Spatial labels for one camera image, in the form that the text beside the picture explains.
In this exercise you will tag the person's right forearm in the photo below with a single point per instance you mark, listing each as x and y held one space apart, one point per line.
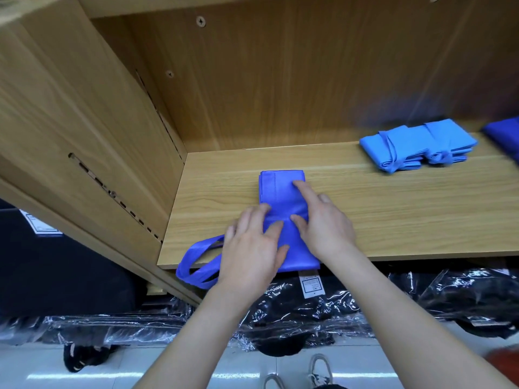
413 328

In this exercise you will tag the person's right shoe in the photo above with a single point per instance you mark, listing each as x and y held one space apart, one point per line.
321 372

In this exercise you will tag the black wrapped bag with tag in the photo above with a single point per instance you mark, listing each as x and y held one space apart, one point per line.
340 312

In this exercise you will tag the black plastic-wrapped bag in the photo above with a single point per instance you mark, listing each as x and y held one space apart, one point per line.
81 329
470 295

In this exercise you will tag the person's left forearm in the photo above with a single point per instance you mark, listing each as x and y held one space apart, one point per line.
195 348

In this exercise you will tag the white blue-edged label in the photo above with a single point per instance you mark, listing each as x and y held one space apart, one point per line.
40 224

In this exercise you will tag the red shopping basket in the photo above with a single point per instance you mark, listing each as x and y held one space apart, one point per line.
504 368

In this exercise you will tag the light blue non-woven bag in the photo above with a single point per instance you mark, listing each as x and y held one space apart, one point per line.
393 150
450 140

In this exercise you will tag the person's left hand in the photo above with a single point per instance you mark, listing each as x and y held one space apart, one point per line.
250 259

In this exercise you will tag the person's right hand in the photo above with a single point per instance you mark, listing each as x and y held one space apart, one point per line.
326 231

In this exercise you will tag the white paper tag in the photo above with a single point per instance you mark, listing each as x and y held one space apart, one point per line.
311 285

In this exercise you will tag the wooden shelf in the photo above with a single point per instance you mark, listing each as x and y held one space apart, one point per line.
422 206

